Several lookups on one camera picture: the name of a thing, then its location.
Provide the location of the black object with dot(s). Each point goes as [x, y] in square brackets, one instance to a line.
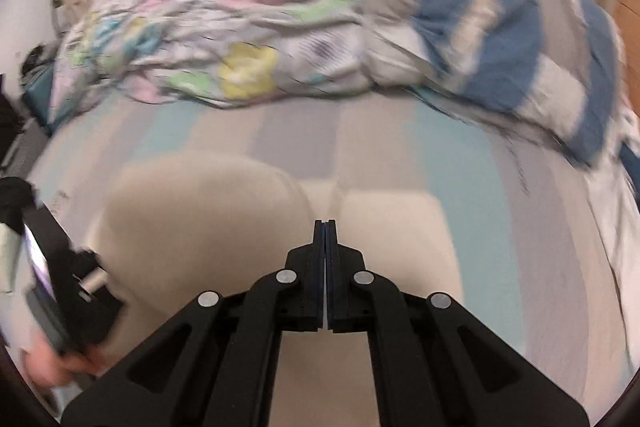
[37, 59]

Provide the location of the teal box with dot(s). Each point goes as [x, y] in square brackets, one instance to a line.
[40, 99]

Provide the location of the dark cloth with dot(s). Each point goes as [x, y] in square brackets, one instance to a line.
[17, 202]

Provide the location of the blue white striped pillow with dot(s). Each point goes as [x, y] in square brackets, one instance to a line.
[475, 32]

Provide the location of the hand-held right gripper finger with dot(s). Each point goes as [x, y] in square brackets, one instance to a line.
[320, 257]
[332, 257]

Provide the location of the person's left hand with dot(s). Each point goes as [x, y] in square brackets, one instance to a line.
[55, 364]

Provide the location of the pastel striped bed sheet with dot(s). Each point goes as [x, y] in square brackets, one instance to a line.
[375, 147]

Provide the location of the beige and black jacket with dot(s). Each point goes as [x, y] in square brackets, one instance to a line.
[200, 217]

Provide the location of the wooden headboard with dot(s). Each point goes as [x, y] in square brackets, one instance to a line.
[627, 22]

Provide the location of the floral patterned quilt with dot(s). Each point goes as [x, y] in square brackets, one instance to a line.
[200, 32]

